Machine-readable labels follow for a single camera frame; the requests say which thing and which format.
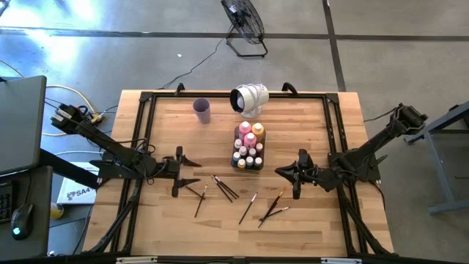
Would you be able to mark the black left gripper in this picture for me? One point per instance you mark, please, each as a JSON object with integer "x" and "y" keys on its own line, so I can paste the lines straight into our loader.
{"x": 172, "y": 168}

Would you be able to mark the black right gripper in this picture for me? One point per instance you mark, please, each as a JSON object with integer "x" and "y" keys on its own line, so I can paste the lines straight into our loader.
{"x": 308, "y": 172}

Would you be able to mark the small green paint bottle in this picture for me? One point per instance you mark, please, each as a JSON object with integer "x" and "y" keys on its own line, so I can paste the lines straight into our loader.
{"x": 258, "y": 161}

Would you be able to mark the small red paint bottle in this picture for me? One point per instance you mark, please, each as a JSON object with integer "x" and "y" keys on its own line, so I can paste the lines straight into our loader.
{"x": 259, "y": 146}

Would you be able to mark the small teal paint bottle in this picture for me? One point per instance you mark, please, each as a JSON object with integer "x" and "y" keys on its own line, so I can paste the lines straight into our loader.
{"x": 249, "y": 160}

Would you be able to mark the small dark blue paint bottle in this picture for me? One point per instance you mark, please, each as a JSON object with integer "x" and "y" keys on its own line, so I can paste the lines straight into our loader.
{"x": 252, "y": 151}

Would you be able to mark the small yellow paint bottle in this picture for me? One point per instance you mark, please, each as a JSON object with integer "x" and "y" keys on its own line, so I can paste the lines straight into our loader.
{"x": 241, "y": 164}

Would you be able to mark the small light blue paint bottle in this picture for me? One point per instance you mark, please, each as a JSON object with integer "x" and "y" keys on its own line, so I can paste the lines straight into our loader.
{"x": 236, "y": 156}

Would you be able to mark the large pink paint bottle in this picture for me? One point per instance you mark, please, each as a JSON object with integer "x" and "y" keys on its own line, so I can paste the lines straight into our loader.
{"x": 244, "y": 127}
{"x": 250, "y": 139}

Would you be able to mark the small white paint bottle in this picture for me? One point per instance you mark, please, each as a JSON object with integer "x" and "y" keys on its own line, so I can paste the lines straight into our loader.
{"x": 238, "y": 143}
{"x": 243, "y": 150}

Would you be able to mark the large orange-yellow paint bottle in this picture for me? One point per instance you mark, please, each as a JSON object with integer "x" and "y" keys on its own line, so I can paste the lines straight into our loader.
{"x": 258, "y": 128}

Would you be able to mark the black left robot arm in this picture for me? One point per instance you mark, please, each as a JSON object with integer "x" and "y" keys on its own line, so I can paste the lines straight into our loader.
{"x": 95, "y": 137}

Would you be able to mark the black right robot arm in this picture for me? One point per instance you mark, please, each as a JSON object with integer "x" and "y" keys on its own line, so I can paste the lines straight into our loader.
{"x": 377, "y": 141}

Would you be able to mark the orange-bristled black paint brush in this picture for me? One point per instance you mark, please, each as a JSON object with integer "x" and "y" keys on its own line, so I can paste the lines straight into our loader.
{"x": 273, "y": 206}

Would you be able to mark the gold-ferruled black paint brush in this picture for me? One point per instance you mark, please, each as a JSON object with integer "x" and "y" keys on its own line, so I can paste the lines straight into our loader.
{"x": 224, "y": 189}

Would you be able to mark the translucent grey plastic bin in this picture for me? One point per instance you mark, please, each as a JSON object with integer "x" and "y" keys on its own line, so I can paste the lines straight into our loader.
{"x": 264, "y": 155}

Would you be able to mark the black markers at right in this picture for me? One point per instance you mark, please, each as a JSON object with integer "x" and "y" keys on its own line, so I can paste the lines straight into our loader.
{"x": 278, "y": 211}

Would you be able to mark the lilac plastic cup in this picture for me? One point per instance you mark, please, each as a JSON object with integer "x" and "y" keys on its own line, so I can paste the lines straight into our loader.
{"x": 202, "y": 111}

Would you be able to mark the yellow black power strip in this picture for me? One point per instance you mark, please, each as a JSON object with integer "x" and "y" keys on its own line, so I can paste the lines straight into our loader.
{"x": 97, "y": 118}

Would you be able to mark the white printed cardboard box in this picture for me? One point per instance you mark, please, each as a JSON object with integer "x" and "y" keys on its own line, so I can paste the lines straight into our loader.
{"x": 78, "y": 194}

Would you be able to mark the black diagonal beam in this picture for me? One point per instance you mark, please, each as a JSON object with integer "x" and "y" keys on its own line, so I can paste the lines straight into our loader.
{"x": 62, "y": 166}

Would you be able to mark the small yellow container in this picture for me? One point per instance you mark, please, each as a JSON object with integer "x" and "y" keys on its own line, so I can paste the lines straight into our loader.
{"x": 57, "y": 211}

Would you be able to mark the dark desk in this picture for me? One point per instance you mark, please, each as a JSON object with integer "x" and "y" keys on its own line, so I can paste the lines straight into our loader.
{"x": 36, "y": 190}

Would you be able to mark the blue-grey metal stand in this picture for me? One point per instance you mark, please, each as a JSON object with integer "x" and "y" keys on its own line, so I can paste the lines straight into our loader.
{"x": 445, "y": 183}

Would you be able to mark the black floor fan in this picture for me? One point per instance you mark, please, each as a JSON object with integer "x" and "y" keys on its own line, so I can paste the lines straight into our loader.
{"x": 243, "y": 20}

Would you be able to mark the black computer mouse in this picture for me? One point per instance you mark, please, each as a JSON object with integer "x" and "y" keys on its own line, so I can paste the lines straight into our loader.
{"x": 22, "y": 221}

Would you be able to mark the black keyboard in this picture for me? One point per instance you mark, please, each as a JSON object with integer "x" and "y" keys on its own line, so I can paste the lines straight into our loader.
{"x": 5, "y": 203}

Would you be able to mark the black aluminium table frame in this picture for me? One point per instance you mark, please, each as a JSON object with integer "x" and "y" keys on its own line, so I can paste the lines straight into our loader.
{"x": 176, "y": 95}

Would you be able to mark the white frame bracket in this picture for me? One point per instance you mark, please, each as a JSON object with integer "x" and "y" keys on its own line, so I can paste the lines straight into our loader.
{"x": 136, "y": 260}
{"x": 340, "y": 261}

